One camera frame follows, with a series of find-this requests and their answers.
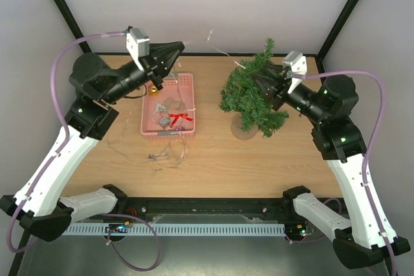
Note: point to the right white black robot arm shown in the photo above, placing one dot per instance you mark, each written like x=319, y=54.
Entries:
x=365, y=237

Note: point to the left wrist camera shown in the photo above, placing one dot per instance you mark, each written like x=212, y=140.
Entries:
x=137, y=44

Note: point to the red ribbon bow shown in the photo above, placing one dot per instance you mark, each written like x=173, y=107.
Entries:
x=175, y=117

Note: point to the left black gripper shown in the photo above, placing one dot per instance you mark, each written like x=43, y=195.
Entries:
x=159, y=53

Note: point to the small green christmas tree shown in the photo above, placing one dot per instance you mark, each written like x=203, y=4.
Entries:
x=241, y=95

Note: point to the gold bauble ornament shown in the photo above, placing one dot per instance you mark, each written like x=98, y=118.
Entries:
x=152, y=91

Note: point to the clear led string lights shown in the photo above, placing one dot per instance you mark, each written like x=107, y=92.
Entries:
x=174, y=152

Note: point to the black frame rail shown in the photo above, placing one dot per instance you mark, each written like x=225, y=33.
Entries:
x=269, y=209

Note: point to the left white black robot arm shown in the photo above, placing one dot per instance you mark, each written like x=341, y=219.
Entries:
x=39, y=206

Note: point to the beige felt ornament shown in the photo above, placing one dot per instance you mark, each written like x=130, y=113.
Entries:
x=174, y=105

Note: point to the pink plastic basket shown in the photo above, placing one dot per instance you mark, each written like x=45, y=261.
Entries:
x=169, y=113

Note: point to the silver reindeer ornament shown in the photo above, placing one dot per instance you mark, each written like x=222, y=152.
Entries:
x=159, y=110

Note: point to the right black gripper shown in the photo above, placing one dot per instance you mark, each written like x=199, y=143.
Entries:
x=279, y=90

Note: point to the light blue cable duct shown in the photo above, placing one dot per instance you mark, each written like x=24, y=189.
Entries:
x=178, y=230

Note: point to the silver gift box ornament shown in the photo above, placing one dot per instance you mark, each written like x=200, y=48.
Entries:
x=164, y=122

